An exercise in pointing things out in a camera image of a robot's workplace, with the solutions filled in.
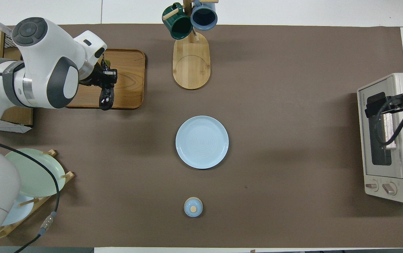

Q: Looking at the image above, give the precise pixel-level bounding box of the wooden mug tree stand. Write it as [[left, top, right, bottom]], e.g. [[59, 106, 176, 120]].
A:
[[162, 0, 219, 90]]

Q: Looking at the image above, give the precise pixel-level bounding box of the dark green mug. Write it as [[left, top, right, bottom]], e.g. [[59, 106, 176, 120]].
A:
[[162, 3, 193, 40]]

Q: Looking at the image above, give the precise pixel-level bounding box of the pale green plate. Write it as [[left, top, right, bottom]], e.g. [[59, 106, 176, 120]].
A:
[[5, 148, 66, 197]]

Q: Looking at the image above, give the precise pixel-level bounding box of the blue mug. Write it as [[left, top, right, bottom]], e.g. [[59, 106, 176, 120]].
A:
[[190, 0, 218, 31]]

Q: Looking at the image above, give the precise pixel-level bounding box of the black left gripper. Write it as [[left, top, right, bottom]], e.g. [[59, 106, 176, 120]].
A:
[[79, 62, 118, 89]]

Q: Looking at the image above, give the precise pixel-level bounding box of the glass oven door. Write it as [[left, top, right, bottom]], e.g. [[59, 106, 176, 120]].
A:
[[358, 78, 403, 179]]

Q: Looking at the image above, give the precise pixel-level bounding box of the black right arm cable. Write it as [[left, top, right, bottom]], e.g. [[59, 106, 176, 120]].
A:
[[377, 97, 403, 146]]

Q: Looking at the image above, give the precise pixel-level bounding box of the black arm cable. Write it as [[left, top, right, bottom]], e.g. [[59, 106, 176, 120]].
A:
[[0, 135, 60, 253], [377, 97, 403, 146]]

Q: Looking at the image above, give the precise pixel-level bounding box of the brown table mat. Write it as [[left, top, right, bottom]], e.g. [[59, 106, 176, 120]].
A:
[[0, 24, 403, 248]]

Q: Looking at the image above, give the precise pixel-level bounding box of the wooden serving tray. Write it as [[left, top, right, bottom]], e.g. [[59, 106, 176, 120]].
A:
[[64, 48, 146, 110]]

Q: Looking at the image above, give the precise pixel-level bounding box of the wooden plate rack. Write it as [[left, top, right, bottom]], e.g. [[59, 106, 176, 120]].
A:
[[0, 149, 74, 240]]

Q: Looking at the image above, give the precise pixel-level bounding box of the light blue plate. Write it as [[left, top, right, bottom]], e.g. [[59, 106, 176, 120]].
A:
[[1, 194, 35, 226], [175, 116, 229, 170]]

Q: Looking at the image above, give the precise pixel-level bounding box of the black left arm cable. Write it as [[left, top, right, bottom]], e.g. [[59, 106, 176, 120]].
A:
[[0, 135, 60, 253]]

